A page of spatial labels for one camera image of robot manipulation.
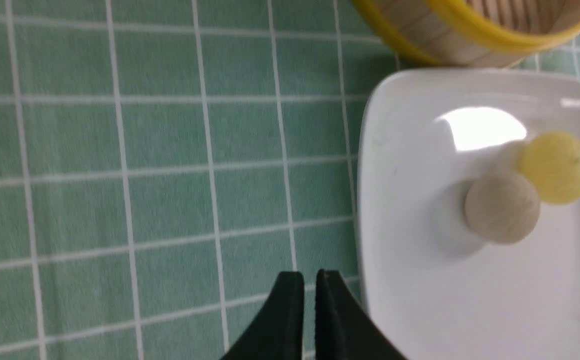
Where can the white square plate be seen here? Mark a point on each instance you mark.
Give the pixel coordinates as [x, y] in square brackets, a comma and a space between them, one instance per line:
[434, 288]

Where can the yellow-rimmed bamboo steamer basket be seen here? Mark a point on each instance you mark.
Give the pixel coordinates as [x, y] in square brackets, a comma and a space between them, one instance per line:
[471, 33]

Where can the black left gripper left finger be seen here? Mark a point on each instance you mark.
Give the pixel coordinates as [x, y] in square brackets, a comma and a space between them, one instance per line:
[276, 332]

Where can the yellow steamed bun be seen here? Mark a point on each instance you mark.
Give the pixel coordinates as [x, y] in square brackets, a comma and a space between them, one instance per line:
[551, 162]

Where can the green checkered tablecloth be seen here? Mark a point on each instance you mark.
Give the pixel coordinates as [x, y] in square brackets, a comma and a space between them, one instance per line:
[161, 161]

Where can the beige steamed bun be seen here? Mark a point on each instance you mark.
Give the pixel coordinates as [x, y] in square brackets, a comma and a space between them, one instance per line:
[502, 207]

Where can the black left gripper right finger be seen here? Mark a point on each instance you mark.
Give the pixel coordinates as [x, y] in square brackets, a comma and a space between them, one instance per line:
[343, 331]

